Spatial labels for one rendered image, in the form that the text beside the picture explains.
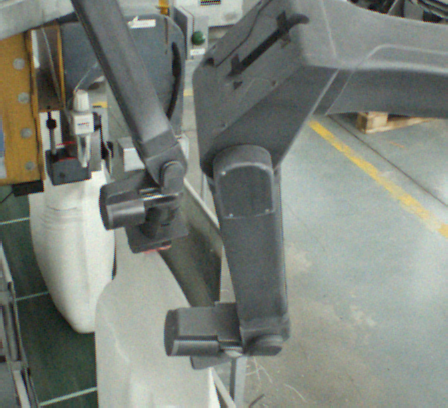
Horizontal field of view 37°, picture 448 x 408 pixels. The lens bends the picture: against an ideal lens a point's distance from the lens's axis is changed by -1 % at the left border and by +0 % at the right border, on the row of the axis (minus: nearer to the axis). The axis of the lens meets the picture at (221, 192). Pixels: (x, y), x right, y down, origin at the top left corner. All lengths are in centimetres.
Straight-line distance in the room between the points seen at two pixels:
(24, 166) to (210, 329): 67
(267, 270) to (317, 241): 238
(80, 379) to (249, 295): 119
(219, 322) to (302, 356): 165
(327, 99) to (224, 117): 7
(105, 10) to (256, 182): 50
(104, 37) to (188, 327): 39
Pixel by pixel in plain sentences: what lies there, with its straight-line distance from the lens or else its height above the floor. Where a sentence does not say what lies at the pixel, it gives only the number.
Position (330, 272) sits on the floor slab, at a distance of 286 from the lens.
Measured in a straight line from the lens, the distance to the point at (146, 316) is 135.
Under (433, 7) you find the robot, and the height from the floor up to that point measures 152.
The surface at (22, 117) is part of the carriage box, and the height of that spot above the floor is 117.
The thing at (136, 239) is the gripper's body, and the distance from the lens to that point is 114.
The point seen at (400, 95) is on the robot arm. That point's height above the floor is 155.
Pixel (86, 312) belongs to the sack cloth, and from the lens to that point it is 196.
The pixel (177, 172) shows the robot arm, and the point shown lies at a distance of 101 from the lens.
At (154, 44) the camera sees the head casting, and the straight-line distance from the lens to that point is 134.
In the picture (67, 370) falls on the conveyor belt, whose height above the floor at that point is 38.
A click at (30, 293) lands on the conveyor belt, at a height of 38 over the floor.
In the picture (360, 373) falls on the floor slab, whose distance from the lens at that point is 246.
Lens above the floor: 172
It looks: 31 degrees down
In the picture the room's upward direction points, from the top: 3 degrees clockwise
